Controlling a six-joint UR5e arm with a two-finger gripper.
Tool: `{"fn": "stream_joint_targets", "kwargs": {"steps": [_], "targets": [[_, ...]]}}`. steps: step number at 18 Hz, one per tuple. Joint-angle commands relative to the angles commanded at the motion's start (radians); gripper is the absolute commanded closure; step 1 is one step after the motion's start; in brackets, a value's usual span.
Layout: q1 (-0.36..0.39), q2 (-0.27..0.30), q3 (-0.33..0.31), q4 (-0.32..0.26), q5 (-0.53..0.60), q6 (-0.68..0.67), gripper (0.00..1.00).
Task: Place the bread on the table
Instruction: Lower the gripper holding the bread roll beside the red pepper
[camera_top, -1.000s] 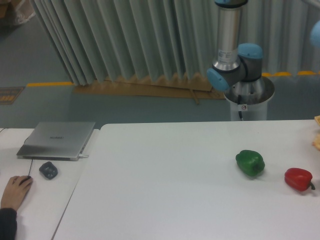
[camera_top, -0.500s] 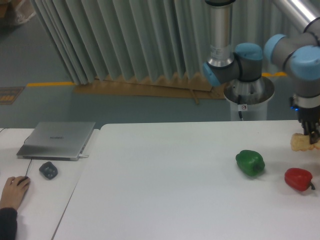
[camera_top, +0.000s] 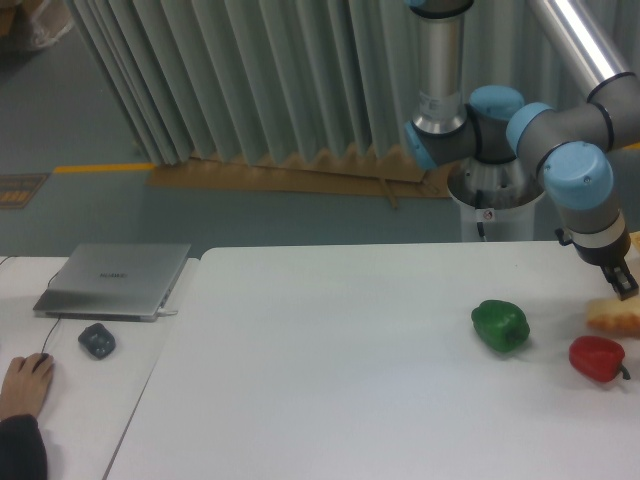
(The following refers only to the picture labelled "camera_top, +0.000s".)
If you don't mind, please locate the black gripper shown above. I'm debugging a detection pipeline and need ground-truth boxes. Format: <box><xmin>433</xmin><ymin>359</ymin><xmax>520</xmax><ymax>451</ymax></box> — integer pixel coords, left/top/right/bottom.
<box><xmin>572</xmin><ymin>231</ymin><xmax>639</xmax><ymax>301</ymax></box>

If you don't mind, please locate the toast bread slice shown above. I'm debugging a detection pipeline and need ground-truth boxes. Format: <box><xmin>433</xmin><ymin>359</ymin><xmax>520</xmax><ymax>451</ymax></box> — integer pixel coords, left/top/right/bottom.
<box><xmin>586</xmin><ymin>296</ymin><xmax>639</xmax><ymax>336</ymax></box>

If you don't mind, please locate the black computer mouse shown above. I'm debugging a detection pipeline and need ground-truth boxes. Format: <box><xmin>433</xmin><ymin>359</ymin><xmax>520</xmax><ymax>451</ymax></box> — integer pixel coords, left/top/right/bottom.
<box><xmin>32</xmin><ymin>353</ymin><xmax>50</xmax><ymax>373</ymax></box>

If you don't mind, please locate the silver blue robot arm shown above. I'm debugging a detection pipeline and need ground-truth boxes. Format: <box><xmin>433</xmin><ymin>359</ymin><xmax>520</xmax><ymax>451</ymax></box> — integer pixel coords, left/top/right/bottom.
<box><xmin>405</xmin><ymin>1</ymin><xmax>639</xmax><ymax>300</ymax></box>

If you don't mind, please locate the dark sleeved forearm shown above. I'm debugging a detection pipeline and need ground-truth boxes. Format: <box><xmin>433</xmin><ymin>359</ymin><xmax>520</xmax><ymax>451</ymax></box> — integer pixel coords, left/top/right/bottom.
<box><xmin>1</xmin><ymin>415</ymin><xmax>48</xmax><ymax>479</ymax></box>

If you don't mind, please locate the person's right hand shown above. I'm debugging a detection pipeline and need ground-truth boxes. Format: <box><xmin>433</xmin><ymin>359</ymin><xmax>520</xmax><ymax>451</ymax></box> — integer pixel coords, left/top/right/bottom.
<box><xmin>1</xmin><ymin>353</ymin><xmax>54</xmax><ymax>421</ymax></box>

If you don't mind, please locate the wooden board at edge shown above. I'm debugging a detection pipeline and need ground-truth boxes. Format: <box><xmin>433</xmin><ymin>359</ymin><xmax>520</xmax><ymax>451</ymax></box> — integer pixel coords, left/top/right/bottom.
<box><xmin>630</xmin><ymin>231</ymin><xmax>640</xmax><ymax>257</ymax></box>

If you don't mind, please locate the red bell pepper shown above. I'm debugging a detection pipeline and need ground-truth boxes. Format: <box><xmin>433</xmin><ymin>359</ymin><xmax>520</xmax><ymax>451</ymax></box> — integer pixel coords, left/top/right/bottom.
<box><xmin>569</xmin><ymin>336</ymin><xmax>631</xmax><ymax>383</ymax></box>

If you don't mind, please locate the green bell pepper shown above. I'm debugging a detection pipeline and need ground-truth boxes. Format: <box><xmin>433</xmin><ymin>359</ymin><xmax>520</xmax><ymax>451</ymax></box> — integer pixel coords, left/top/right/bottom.
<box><xmin>471</xmin><ymin>299</ymin><xmax>530</xmax><ymax>354</ymax></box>

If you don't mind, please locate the brown cardboard sheet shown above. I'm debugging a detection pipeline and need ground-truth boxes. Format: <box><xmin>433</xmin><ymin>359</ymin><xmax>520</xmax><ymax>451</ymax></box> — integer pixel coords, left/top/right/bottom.
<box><xmin>146</xmin><ymin>146</ymin><xmax>457</xmax><ymax>208</ymax></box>

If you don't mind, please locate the grey-green pleated curtain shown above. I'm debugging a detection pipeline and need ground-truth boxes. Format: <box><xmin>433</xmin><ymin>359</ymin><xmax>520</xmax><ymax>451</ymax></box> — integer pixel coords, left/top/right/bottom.
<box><xmin>66</xmin><ymin>0</ymin><xmax>640</xmax><ymax>169</ymax></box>

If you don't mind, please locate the white usb plug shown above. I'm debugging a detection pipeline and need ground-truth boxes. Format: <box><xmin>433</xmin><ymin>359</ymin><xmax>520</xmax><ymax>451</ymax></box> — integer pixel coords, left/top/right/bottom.
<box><xmin>157</xmin><ymin>309</ymin><xmax>179</xmax><ymax>317</ymax></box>

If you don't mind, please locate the silver closed laptop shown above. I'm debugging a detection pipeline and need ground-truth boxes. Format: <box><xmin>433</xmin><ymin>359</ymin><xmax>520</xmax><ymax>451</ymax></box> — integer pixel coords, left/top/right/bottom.
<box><xmin>33</xmin><ymin>243</ymin><xmax>191</xmax><ymax>320</ymax></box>

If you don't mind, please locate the black small controller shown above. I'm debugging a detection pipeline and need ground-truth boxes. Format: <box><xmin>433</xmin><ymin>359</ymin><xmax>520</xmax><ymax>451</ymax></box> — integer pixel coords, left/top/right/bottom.
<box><xmin>78</xmin><ymin>323</ymin><xmax>117</xmax><ymax>360</ymax></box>

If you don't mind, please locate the brown floor sign mat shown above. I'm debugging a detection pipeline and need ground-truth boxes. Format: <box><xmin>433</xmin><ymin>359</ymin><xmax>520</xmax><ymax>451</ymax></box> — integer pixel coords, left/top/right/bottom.
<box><xmin>0</xmin><ymin>173</ymin><xmax>50</xmax><ymax>210</ymax></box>

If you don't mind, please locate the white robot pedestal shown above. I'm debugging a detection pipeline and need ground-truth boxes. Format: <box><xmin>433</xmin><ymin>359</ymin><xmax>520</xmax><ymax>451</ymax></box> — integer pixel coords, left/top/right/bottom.
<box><xmin>447</xmin><ymin>158</ymin><xmax>544</xmax><ymax>242</ymax></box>

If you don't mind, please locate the black mouse cable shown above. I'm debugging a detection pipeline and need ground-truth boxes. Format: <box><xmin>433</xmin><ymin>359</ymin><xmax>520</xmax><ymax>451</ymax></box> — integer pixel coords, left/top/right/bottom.
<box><xmin>0</xmin><ymin>255</ymin><xmax>65</xmax><ymax>357</ymax></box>

